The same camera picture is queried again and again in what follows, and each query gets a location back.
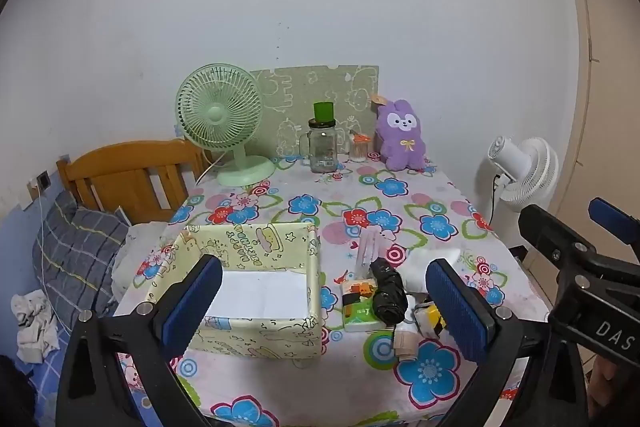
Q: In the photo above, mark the wooden bed headboard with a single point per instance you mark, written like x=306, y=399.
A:
x=125, y=172

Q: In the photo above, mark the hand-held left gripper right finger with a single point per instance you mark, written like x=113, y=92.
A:
x=460, y=312

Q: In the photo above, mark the pink paper packet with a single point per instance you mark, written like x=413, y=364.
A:
x=406, y=343

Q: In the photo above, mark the blue checked bed sheet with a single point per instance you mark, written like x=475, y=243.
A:
x=20, y=257

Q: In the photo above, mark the white floor fan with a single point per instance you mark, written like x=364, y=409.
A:
x=525, y=167

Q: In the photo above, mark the green cartoon print board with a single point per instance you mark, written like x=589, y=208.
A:
x=300, y=92

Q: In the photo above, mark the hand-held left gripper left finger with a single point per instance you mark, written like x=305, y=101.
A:
x=192, y=302

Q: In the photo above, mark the beige wooden door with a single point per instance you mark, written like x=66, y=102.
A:
x=600, y=57

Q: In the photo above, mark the black floor object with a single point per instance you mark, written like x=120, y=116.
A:
x=517, y=253

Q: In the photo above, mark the green tissue packet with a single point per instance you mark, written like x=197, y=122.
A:
x=360, y=312

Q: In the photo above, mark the yellow and black item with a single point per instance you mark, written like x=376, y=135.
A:
x=427, y=319

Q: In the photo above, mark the yellow cartoon print box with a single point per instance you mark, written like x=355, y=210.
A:
x=260, y=247

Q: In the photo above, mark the floral tablecloth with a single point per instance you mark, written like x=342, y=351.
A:
x=350, y=202

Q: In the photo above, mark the black umbrella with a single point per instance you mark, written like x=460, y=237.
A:
x=387, y=292

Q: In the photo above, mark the grey plaid pillow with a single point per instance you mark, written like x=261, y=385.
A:
x=75, y=247

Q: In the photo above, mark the green plastic cup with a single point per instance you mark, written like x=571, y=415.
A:
x=324, y=111

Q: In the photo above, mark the purple plush bunny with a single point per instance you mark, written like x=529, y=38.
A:
x=400, y=137

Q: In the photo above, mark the clear plastic tube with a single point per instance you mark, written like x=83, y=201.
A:
x=369, y=252

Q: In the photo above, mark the white crumpled cloth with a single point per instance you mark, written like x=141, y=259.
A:
x=32, y=327

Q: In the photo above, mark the wall socket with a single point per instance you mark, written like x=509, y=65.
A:
x=44, y=180

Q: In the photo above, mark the white plastic bag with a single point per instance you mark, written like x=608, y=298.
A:
x=422, y=267

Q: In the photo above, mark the white bed cover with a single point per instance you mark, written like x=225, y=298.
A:
x=137, y=252

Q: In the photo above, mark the cotton swab jar orange lid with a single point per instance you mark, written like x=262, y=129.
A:
x=359, y=149

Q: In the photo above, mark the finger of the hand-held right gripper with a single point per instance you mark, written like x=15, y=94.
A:
x=550, y=232
x=612, y=214

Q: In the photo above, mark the green desk fan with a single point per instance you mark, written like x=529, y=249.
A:
x=217, y=114

